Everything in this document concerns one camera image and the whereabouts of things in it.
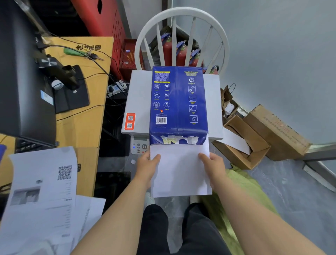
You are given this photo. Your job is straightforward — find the person's left hand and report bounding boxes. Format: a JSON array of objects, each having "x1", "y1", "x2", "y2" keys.
[{"x1": 133, "y1": 153, "x2": 161, "y2": 188}]

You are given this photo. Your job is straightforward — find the person's right hand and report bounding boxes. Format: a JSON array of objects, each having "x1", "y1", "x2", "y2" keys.
[{"x1": 198, "y1": 153, "x2": 229, "y2": 192}]

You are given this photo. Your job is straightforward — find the white paper sheets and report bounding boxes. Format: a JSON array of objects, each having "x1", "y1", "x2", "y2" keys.
[{"x1": 150, "y1": 136, "x2": 213, "y2": 198}]

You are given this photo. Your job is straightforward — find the person's left forearm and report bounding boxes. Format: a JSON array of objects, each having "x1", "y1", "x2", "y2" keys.
[{"x1": 70, "y1": 181, "x2": 151, "y2": 255}]

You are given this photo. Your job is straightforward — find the person's right forearm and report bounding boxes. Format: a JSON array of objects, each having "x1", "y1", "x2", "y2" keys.
[{"x1": 212, "y1": 178, "x2": 327, "y2": 255}]

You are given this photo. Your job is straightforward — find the open cardboard box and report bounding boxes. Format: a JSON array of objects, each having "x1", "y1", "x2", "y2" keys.
[{"x1": 212, "y1": 115, "x2": 271, "y2": 170}]

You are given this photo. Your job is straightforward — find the person's white left shoe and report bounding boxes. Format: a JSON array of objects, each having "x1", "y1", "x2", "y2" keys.
[{"x1": 143, "y1": 191, "x2": 156, "y2": 207}]

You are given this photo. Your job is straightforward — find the green cloth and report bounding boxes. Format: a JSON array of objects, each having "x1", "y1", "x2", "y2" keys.
[{"x1": 202, "y1": 163, "x2": 279, "y2": 255}]

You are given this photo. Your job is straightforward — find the white printer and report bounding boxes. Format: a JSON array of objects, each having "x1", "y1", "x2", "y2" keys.
[{"x1": 120, "y1": 69, "x2": 224, "y2": 156}]

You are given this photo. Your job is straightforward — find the blue paper ream package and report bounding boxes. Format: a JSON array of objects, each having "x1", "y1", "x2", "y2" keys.
[{"x1": 149, "y1": 66, "x2": 209, "y2": 146}]

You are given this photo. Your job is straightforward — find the brown paper bag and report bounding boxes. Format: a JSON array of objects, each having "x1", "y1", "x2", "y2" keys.
[{"x1": 220, "y1": 84, "x2": 240, "y2": 124}]

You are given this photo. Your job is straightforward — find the closed cardboard box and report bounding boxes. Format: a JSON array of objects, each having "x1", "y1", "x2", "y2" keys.
[{"x1": 242, "y1": 104, "x2": 313, "y2": 162}]

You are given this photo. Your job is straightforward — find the person's black trousers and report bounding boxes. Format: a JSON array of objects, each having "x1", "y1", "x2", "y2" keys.
[{"x1": 136, "y1": 203, "x2": 232, "y2": 255}]

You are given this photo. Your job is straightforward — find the wooden desk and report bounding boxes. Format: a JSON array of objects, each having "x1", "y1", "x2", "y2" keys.
[{"x1": 0, "y1": 36, "x2": 114, "y2": 198}]

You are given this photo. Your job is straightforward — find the white power strip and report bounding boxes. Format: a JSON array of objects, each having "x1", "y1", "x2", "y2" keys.
[{"x1": 107, "y1": 80, "x2": 129, "y2": 95}]

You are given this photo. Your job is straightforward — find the red fire extinguisher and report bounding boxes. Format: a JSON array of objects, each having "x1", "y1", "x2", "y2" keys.
[
  {"x1": 175, "y1": 41, "x2": 187, "y2": 67},
  {"x1": 161, "y1": 34, "x2": 174, "y2": 67},
  {"x1": 189, "y1": 49, "x2": 201, "y2": 67}
]

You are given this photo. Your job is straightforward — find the red box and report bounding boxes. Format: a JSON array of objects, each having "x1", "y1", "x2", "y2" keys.
[{"x1": 119, "y1": 39, "x2": 145, "y2": 77}]

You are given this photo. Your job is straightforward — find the black monitor stand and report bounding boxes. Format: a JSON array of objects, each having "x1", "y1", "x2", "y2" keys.
[{"x1": 34, "y1": 54, "x2": 90, "y2": 114}]

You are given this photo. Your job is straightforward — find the printed paper sheet with code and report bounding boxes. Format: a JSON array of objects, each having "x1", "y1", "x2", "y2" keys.
[{"x1": 0, "y1": 146, "x2": 78, "y2": 245}]

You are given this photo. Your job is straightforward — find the black keyboard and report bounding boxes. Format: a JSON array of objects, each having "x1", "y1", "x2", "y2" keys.
[{"x1": 14, "y1": 138, "x2": 60, "y2": 154}]

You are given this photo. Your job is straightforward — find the keys with green tag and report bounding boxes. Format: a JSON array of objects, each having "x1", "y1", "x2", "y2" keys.
[{"x1": 64, "y1": 47, "x2": 104, "y2": 62}]

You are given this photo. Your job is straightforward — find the red perforated metal panel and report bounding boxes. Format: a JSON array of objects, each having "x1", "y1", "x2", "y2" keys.
[{"x1": 70, "y1": 0, "x2": 127, "y2": 74}]

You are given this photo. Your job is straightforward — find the white spindle-back chair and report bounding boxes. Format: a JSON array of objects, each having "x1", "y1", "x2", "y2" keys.
[{"x1": 134, "y1": 7, "x2": 230, "y2": 76}]

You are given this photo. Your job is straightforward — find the black computer monitor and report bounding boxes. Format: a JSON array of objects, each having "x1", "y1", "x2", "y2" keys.
[{"x1": 0, "y1": 0, "x2": 57, "y2": 147}]

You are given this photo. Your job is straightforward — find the grey metal frame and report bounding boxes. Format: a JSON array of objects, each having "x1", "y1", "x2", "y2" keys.
[{"x1": 296, "y1": 143, "x2": 336, "y2": 193}]

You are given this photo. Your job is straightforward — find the black cable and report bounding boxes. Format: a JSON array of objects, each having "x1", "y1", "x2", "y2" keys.
[{"x1": 39, "y1": 32, "x2": 126, "y2": 87}]

